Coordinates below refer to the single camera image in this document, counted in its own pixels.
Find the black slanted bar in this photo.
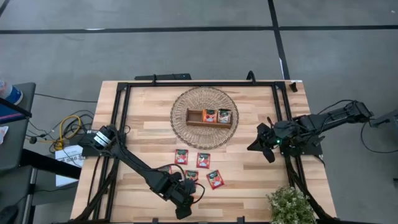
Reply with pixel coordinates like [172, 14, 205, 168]
[0, 97, 33, 119]

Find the yellow cable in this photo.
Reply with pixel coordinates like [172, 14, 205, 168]
[53, 114, 82, 150]

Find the potted green white plant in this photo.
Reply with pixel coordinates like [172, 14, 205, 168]
[266, 185, 318, 224]

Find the round woven straw placemat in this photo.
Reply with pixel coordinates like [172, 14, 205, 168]
[169, 86, 240, 151]

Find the blue and white cup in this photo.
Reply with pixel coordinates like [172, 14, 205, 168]
[0, 80, 24, 106]

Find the grey side desk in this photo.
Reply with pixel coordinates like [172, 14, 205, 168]
[0, 82, 37, 170]
[0, 164, 34, 224]

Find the black crossbeam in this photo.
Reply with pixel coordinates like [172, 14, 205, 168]
[19, 148, 83, 180]

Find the wooden three-compartment box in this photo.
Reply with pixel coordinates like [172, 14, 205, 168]
[185, 107, 233, 130]

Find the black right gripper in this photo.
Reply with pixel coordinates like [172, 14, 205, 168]
[247, 122, 282, 164]

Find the orange peach tea sachet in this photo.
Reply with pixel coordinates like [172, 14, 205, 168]
[202, 108, 218, 124]

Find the white paper scrap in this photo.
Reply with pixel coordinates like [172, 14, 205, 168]
[0, 125, 9, 146]

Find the grey equipment stand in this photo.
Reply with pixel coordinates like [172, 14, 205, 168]
[368, 108, 398, 129]

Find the black computer mouse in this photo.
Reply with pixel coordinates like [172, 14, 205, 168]
[0, 204, 19, 224]

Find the white printed paper sheet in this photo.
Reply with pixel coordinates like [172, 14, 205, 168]
[55, 144, 85, 187]

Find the black floor cable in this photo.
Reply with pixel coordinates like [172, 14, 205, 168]
[33, 92, 98, 104]
[359, 118, 398, 154]

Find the black bar-shaped device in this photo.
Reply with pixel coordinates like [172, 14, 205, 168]
[134, 73, 193, 82]

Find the blue folder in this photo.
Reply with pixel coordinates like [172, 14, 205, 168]
[0, 103, 26, 124]

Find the black cable bundle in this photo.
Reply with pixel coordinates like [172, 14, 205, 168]
[26, 108, 96, 153]

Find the black metal table frame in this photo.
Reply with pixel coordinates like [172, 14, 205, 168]
[72, 80, 340, 224]

